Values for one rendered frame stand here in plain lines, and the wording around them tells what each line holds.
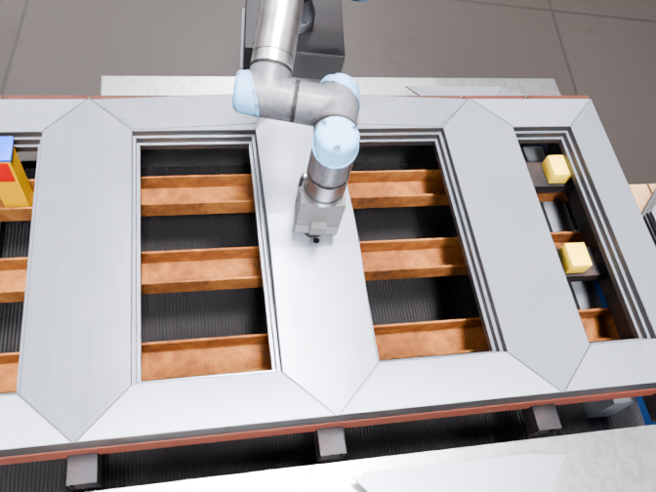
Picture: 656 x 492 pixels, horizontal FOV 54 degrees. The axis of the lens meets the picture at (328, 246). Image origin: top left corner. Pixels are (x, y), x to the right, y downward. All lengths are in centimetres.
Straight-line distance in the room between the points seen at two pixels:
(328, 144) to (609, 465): 87
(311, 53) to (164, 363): 89
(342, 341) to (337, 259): 17
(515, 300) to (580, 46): 222
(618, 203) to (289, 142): 77
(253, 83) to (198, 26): 185
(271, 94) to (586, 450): 94
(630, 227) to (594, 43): 199
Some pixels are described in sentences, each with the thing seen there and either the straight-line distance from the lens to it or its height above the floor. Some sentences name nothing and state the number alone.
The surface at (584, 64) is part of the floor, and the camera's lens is 337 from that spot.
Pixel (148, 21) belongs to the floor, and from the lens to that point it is 299.
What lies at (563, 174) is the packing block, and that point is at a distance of 170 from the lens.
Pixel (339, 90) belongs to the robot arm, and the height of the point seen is 118.
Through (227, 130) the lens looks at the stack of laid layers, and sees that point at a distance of 147.
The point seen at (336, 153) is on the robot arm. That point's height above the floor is 119.
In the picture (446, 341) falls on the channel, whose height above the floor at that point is 68.
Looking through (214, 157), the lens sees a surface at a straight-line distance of 177.
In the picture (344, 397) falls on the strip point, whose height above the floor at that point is 86.
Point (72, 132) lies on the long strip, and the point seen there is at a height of 86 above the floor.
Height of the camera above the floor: 199
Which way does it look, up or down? 59 degrees down
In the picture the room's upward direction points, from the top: 18 degrees clockwise
